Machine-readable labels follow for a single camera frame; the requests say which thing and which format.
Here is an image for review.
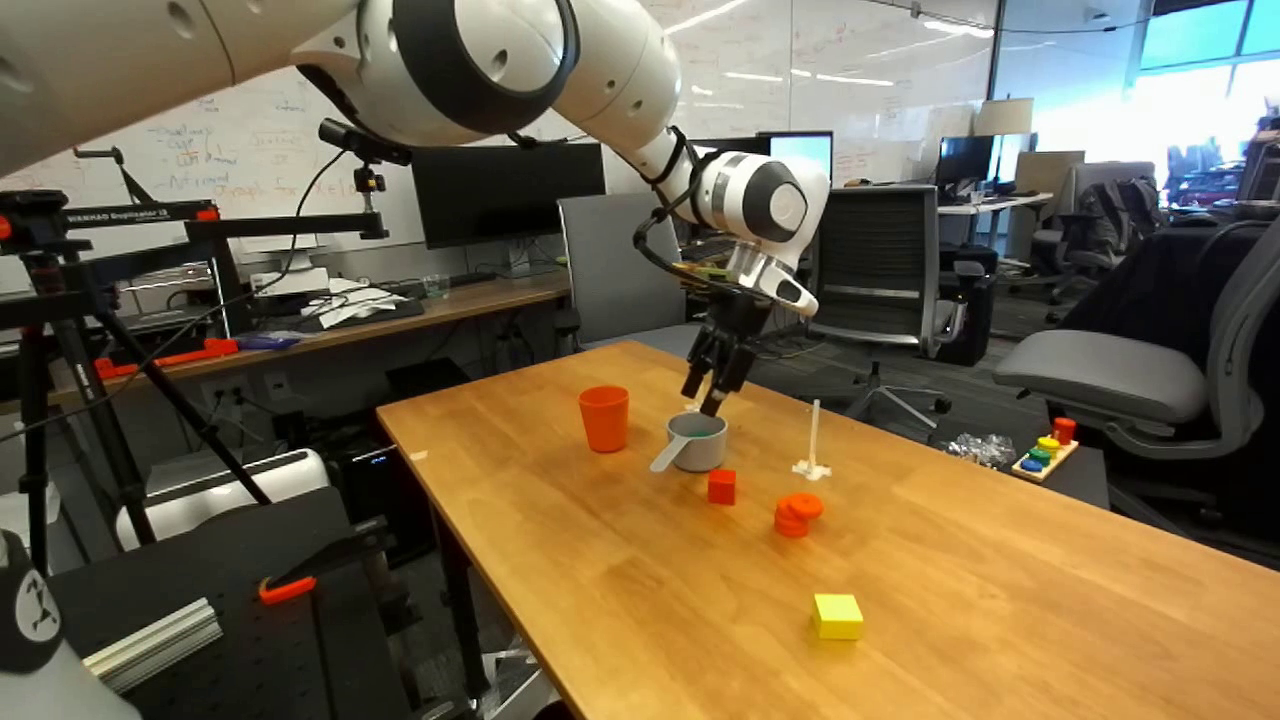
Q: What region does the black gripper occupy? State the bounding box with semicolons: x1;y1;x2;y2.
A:
681;292;772;415

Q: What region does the red cube block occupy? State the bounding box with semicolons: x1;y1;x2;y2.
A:
709;468;736;504

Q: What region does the orange plastic cup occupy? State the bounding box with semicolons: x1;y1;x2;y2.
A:
581;385;629;452

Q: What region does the yellow cube block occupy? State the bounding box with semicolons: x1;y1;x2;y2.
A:
813;591;866;640

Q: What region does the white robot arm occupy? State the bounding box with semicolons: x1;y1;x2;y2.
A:
0;0;827;410

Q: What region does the grey measuring cup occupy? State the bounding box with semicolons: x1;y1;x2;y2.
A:
654;410;729;470

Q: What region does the white peg stand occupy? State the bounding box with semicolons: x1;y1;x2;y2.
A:
794;399;834;480

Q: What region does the orange cylinder block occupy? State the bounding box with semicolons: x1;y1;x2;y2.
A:
772;492;825;540

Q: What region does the black office chair background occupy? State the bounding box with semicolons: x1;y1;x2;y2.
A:
809;183;948;430

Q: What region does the computer monitor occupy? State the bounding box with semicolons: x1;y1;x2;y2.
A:
765;133;837;190

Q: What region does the colourful wooden toy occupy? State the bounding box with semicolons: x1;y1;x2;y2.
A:
1012;415;1078;480

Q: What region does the grey office chair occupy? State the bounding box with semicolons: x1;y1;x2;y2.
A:
995;220;1280;535

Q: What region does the black camera tripod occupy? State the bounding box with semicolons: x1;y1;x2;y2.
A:
0;186;374;542

